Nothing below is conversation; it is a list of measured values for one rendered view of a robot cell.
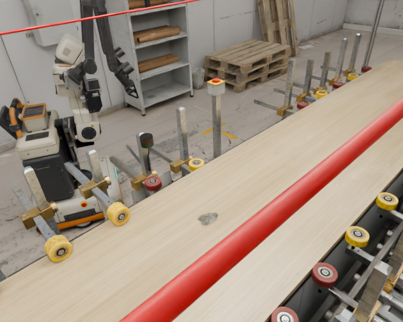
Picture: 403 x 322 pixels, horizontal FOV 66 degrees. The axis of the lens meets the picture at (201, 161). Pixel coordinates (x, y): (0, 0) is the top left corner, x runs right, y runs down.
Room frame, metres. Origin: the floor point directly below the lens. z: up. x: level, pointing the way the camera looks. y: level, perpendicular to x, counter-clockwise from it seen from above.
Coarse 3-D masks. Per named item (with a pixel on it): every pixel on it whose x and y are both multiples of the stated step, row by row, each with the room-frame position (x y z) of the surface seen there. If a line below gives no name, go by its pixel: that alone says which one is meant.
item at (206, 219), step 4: (200, 216) 0.93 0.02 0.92; (204, 216) 0.93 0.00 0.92; (208, 216) 0.93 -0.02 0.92; (212, 216) 0.93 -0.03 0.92; (216, 216) 0.94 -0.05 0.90; (200, 220) 0.92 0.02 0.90; (204, 220) 0.91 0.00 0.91; (208, 220) 0.90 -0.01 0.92; (212, 220) 0.91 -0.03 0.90; (204, 224) 0.89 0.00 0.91; (208, 224) 0.89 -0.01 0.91
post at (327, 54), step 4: (328, 52) 2.45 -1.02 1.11; (324, 56) 2.47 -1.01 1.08; (328, 56) 2.44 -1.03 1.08; (324, 60) 2.46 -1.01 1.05; (328, 60) 2.45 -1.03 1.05; (324, 64) 2.46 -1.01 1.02; (328, 64) 2.45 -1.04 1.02; (324, 68) 2.45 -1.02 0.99; (328, 68) 2.46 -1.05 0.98; (324, 72) 2.45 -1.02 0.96; (324, 76) 2.44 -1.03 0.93; (320, 80) 2.46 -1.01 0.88; (324, 80) 2.44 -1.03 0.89; (320, 84) 2.46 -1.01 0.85; (324, 84) 2.45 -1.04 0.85
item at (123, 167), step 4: (112, 156) 1.51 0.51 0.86; (112, 160) 1.47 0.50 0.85; (116, 160) 1.46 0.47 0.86; (120, 160) 1.46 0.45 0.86; (116, 164) 1.44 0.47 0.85; (120, 164) 1.42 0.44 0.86; (124, 164) 1.42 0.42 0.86; (120, 168) 1.41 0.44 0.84; (124, 168) 1.38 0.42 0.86; (128, 168) 1.38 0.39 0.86; (128, 172) 1.35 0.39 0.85; (132, 172) 1.34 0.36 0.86; (136, 172) 1.33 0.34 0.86; (132, 176) 1.31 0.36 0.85; (144, 184) 1.23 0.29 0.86; (152, 192) 1.18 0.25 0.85
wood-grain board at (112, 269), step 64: (384, 64) 2.74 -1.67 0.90; (320, 128) 1.63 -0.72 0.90; (192, 192) 1.10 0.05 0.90; (256, 192) 1.08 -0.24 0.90; (320, 192) 1.06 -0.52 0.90; (128, 256) 0.76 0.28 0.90; (192, 256) 0.74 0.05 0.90; (256, 256) 0.73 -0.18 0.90; (320, 256) 0.71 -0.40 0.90; (0, 320) 0.54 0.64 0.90; (64, 320) 0.53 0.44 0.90; (192, 320) 0.51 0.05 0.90; (256, 320) 0.50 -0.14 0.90
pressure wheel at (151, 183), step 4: (152, 176) 1.23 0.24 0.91; (156, 176) 1.23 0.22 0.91; (148, 180) 1.20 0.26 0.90; (152, 180) 1.19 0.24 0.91; (156, 180) 1.20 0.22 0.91; (160, 180) 1.20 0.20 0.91; (148, 184) 1.17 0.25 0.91; (152, 184) 1.17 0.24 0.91; (156, 184) 1.17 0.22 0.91; (160, 184) 1.18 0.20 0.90; (148, 188) 1.16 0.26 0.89; (152, 188) 1.16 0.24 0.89; (156, 188) 1.16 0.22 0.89
